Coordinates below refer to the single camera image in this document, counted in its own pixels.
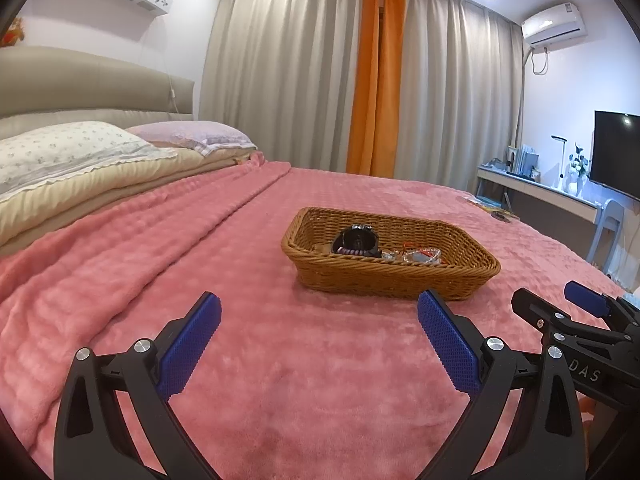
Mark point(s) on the cream duvet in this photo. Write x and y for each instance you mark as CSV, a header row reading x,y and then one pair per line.
x,y
125,180

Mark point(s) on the light blue chair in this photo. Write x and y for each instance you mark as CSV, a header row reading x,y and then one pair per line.
x,y
607,225

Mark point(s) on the white desk lamp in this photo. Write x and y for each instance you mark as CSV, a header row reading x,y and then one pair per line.
x,y
562,160

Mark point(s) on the beige padded headboard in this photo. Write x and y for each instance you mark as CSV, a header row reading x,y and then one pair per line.
x,y
90,85

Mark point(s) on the black wristwatch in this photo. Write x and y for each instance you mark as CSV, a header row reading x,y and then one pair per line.
x,y
357,242

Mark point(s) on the white floral pillow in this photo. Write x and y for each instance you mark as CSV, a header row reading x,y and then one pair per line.
x,y
65,152

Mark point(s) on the purple pillow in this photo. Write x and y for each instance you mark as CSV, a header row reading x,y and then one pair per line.
x,y
195,132

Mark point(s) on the black television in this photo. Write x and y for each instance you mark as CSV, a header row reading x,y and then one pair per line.
x,y
617,147

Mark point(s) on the grey curtain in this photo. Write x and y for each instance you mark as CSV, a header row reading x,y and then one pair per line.
x,y
280,70
460,95

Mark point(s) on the white air conditioner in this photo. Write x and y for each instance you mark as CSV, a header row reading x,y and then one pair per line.
x,y
552,25

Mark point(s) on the brown wicker basket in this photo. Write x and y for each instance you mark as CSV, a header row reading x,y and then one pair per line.
x,y
380,280

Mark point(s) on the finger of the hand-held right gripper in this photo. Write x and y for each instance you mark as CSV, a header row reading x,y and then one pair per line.
x,y
550,315
585,297

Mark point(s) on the white desk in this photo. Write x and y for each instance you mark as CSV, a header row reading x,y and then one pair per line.
x,y
550,192

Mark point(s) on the small items on blanket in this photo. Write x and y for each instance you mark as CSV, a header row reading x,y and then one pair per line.
x,y
492,207

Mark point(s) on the clear glasses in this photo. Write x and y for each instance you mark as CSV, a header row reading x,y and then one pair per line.
x,y
410,257

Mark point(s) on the pink fleece blanket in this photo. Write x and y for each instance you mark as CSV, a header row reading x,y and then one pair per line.
x,y
300,360

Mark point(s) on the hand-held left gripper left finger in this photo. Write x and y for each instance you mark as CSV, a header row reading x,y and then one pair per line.
x,y
190,345

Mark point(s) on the red wall decoration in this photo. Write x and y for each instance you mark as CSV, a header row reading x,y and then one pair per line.
x,y
12,32

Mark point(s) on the books on desk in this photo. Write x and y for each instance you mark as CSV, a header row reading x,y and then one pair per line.
x,y
525,160

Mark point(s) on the orange curtain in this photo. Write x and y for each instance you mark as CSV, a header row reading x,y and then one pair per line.
x,y
372,85

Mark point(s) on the vase of white flowers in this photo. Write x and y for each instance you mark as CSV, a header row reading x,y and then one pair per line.
x,y
580,165

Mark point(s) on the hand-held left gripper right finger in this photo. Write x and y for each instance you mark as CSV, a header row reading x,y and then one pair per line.
x,y
450,345

